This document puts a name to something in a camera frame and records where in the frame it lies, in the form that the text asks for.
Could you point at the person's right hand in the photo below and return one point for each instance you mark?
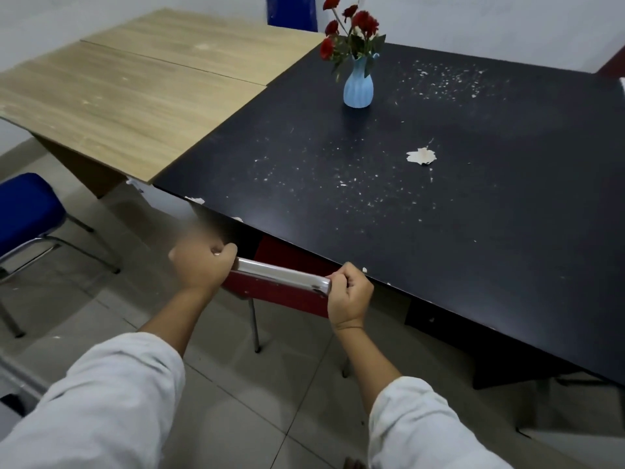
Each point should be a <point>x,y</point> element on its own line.
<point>351,300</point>

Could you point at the person's left hand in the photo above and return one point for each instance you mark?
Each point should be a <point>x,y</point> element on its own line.
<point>198,263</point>

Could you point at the person's left thumb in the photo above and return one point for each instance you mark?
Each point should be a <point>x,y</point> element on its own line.
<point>225,250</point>

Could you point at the person's right thumb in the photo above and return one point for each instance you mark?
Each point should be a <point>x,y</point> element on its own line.
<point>337,280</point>

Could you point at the red chair with metal frame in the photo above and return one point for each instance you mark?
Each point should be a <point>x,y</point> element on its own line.
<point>278,288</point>

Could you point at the person's right forearm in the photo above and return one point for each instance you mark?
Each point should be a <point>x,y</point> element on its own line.
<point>390,400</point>

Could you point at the person's left forearm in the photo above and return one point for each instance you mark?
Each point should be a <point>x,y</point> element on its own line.
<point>122,385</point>

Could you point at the black table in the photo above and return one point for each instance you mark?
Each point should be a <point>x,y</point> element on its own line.
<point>439,229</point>

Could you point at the white paint flake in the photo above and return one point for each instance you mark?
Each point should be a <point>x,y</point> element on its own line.
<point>421,156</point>

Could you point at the light wooden table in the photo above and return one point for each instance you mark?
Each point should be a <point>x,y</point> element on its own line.
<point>210,43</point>
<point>122,107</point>

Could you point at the light blue ribbed vase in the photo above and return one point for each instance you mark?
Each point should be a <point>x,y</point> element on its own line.
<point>358,90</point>

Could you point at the blue padded chair metal legs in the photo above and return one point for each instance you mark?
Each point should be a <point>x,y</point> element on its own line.
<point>24,209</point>

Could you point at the red artificial roses bunch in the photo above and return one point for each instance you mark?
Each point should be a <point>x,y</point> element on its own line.
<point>362,19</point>

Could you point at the dark red chair back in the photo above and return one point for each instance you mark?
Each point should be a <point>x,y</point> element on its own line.
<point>613,67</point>

